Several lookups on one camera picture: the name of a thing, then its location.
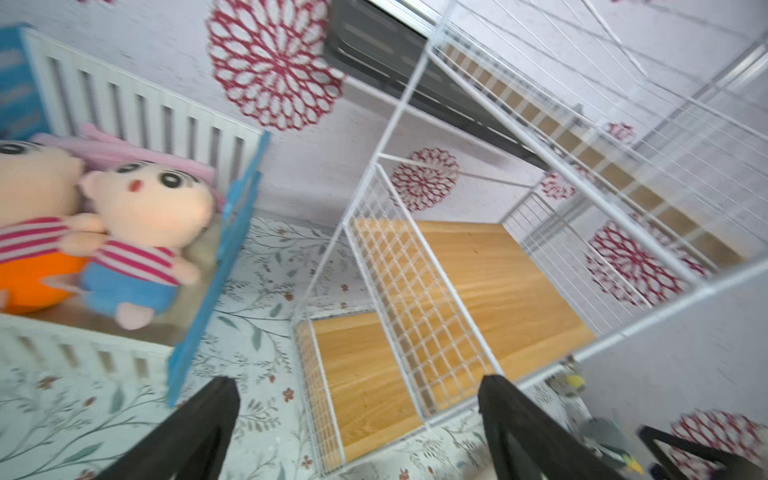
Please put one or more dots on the white wire three-tier shelf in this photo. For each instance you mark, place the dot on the white wire three-tier shelf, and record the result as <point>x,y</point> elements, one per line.
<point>648,120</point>

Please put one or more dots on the pink doll plush left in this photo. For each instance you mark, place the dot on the pink doll plush left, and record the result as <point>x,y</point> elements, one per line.
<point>39,199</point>

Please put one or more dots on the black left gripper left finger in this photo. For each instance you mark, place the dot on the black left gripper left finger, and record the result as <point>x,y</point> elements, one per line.
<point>192,443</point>

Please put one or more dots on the yellow grey penguin plush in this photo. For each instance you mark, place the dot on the yellow grey penguin plush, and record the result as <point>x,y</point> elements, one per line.
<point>570,380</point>

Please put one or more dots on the pink doll plush right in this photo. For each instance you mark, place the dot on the pink doll plush right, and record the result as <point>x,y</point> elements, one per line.
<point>148,206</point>

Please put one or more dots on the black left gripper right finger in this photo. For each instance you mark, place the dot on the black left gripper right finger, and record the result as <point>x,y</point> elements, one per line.
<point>526,443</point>

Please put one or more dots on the blue white slatted crate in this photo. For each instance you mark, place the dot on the blue white slatted crate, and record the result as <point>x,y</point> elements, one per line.
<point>48,87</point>

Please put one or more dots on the pink doll plush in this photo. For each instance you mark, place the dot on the pink doll plush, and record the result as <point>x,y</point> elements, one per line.
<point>148,206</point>
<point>39,199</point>

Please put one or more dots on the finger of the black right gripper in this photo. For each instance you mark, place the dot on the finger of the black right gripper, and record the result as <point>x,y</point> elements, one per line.
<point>728,466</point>

